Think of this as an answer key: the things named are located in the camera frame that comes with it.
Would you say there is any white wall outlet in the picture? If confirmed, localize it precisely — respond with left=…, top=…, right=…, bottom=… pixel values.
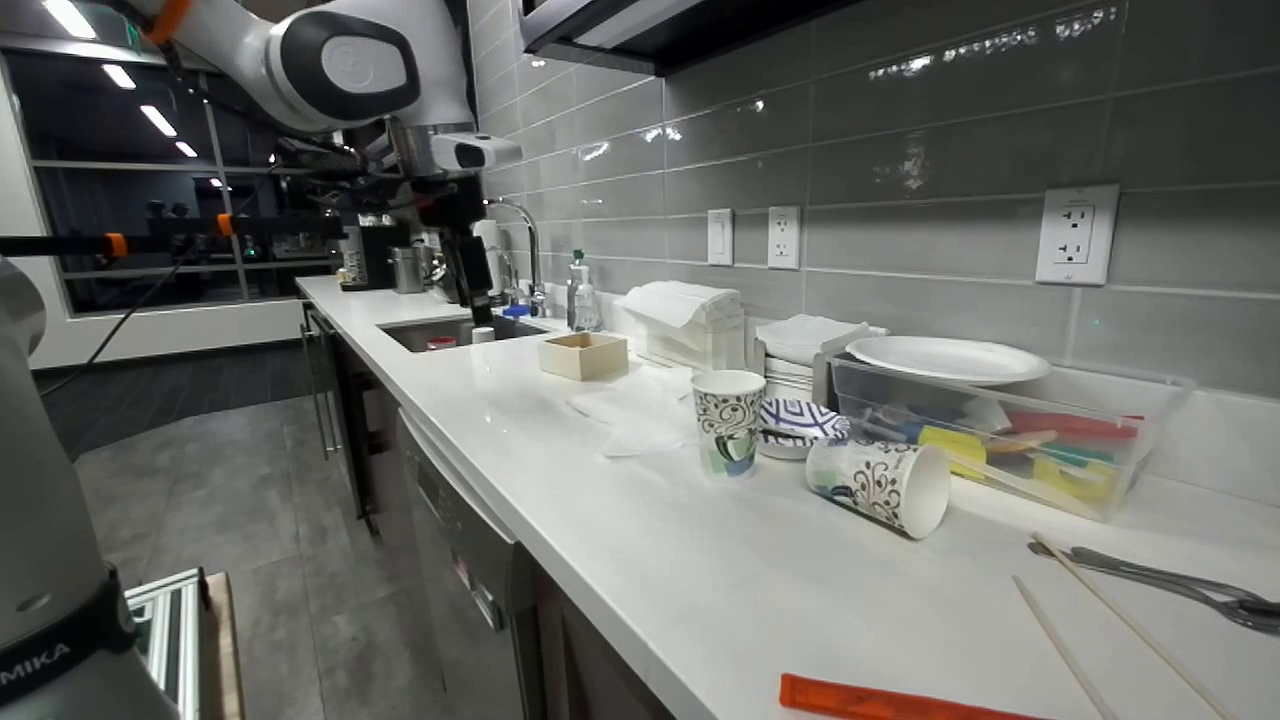
left=1030, top=178, right=1124, bottom=289
left=765, top=205, right=804, bottom=273

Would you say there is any chrome sink faucet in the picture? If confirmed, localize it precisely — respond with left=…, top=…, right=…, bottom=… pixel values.
left=478, top=197, right=548, bottom=319

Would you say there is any small wooden box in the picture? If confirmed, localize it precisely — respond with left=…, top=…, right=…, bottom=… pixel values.
left=535, top=326, right=630, bottom=388

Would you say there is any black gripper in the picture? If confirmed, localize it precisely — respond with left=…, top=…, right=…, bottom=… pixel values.
left=420, top=173, right=500, bottom=315

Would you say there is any grey napkin holder box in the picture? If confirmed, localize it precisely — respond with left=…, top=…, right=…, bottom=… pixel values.
left=751, top=311, right=892, bottom=404

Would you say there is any orange flat strip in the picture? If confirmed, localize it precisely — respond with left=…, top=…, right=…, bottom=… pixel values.
left=775, top=673, right=1036, bottom=720

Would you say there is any blue patterned bowl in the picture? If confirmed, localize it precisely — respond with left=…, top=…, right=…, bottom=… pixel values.
left=755, top=397, right=857, bottom=469

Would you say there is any black coffee machine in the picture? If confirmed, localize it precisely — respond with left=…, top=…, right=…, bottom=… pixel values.
left=335, top=214, right=412, bottom=296

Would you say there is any metal cup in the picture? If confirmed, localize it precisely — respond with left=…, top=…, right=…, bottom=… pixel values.
left=386, top=239, right=453, bottom=296

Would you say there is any clear napkin dispenser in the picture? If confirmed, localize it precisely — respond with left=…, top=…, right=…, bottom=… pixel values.
left=610, top=274, right=751, bottom=375

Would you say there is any white light switch plate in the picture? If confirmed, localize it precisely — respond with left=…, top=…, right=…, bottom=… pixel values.
left=703, top=205, right=741, bottom=267

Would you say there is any red plastic utensil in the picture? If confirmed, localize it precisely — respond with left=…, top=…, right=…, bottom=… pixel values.
left=994, top=404, right=1146, bottom=453

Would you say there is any black range hood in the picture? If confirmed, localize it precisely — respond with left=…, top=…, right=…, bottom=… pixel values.
left=517, top=0, right=863, bottom=79

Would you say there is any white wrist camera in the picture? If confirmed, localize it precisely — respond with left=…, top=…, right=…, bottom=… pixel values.
left=397, top=125, right=529, bottom=178

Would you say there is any yellow plastic utensil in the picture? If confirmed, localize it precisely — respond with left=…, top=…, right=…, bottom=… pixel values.
left=916, top=422, right=992, bottom=483

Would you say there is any patterned paper cup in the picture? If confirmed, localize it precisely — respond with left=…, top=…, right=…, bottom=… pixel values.
left=798, top=437, right=955, bottom=543
left=686, top=369, right=770, bottom=478

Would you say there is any metal utensil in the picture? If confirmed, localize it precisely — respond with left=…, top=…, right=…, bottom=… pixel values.
left=1025, top=537, right=1280, bottom=638

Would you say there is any stainless dishwasher front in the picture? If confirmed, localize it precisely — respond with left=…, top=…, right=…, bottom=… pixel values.
left=393, top=413, right=535, bottom=720

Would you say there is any aluminium frame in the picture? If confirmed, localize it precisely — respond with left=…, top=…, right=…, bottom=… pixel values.
left=118, top=569, right=209, bottom=720

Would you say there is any kitchen sink basin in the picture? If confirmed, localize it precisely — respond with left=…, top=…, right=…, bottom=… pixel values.
left=374, top=311, right=550, bottom=359

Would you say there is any wooden chopstick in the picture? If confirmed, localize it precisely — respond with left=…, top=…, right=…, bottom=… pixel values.
left=1030, top=533, right=1236, bottom=720
left=1007, top=572, right=1119, bottom=720

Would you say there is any clear plastic utensil bin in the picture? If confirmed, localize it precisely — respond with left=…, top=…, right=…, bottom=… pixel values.
left=819, top=350, right=1194, bottom=520

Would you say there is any wooden board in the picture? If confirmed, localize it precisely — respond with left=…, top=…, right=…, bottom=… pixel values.
left=194, top=572, right=250, bottom=720

